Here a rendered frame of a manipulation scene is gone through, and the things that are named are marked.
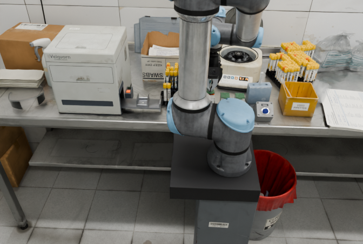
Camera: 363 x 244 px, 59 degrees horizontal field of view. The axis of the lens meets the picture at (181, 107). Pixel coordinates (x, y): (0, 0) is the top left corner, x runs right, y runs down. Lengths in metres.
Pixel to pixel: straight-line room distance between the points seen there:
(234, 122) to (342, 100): 0.83
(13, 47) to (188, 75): 1.15
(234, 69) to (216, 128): 0.68
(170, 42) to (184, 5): 1.05
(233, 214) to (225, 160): 0.23
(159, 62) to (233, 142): 0.74
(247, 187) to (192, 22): 0.54
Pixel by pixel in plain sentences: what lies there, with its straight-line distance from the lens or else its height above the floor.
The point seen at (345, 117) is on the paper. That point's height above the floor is 0.89.
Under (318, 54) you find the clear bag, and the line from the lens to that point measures 1.91.
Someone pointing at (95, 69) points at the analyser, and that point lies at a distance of 1.33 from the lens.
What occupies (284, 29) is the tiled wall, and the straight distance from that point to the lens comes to 1.95.
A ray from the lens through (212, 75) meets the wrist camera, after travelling 1.27.
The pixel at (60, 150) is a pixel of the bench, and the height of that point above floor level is 0.27.
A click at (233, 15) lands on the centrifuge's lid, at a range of 1.82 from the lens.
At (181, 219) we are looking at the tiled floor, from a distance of 2.11.
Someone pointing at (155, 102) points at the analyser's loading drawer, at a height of 0.92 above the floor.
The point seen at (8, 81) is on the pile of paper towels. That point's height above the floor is 0.90.
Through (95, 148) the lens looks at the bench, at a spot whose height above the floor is 0.27.
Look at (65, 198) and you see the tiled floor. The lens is 2.32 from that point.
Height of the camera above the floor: 1.73
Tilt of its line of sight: 36 degrees down
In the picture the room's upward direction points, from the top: 1 degrees clockwise
